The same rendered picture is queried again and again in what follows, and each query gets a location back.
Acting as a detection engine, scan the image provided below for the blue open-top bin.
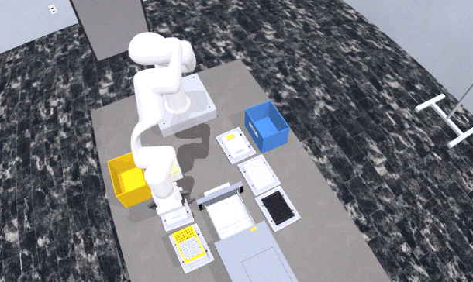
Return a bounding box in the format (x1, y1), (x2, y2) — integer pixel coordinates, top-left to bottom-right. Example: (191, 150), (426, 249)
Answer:
(245, 101), (290, 153)

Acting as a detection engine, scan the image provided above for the black multiwell plate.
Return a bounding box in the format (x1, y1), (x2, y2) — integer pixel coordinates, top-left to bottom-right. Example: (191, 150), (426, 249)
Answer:
(261, 191), (295, 225)

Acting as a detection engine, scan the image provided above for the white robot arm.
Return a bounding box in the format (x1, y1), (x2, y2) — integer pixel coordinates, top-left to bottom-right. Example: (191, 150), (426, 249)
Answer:
(129, 33), (196, 216)

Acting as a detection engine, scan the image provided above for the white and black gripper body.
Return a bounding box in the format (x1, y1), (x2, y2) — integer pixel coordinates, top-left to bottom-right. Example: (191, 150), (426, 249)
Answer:
(151, 185), (182, 207)

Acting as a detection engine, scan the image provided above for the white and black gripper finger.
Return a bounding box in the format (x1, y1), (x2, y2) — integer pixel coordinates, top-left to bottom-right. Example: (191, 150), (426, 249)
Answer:
(180, 191), (190, 206)
(148, 201), (157, 209)

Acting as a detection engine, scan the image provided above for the yellow open-top box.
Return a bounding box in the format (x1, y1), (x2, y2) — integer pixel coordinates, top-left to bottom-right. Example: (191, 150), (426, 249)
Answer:
(108, 152), (152, 208)

